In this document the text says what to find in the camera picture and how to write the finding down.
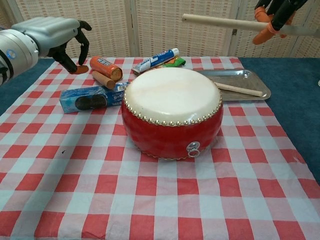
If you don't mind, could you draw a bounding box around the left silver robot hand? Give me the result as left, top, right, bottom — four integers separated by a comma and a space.
11, 16, 93, 75

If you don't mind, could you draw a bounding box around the brown sausage stick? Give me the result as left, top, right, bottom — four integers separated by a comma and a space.
91, 70, 117, 90

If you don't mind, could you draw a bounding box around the green orange snack packet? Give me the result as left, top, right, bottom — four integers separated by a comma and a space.
159, 56, 187, 69

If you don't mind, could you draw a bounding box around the wooden drumstick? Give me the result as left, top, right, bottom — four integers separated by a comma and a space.
213, 81, 268, 97
181, 13, 320, 39

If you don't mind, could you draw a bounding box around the woven folding screen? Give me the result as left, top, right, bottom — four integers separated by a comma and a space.
0, 0, 320, 65

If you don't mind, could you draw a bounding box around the orange cracker tube pack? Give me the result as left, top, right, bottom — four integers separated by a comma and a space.
89, 55, 123, 81

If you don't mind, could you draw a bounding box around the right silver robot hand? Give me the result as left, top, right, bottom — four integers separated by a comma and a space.
251, 0, 308, 46

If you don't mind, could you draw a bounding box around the metal tray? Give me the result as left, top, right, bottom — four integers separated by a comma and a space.
196, 69, 272, 102

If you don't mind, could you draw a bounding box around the teal table cover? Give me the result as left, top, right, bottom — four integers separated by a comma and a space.
0, 57, 320, 186

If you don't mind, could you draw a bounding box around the blue cookie box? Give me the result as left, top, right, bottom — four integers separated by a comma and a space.
59, 81, 131, 115

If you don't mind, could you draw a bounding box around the blue white toothpaste tube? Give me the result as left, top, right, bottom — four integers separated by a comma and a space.
131, 47, 181, 75

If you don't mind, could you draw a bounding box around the red white checkered cloth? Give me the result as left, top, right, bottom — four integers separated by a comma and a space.
0, 56, 320, 240

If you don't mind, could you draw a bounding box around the red drum with white skin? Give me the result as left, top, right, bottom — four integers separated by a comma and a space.
120, 67, 224, 161

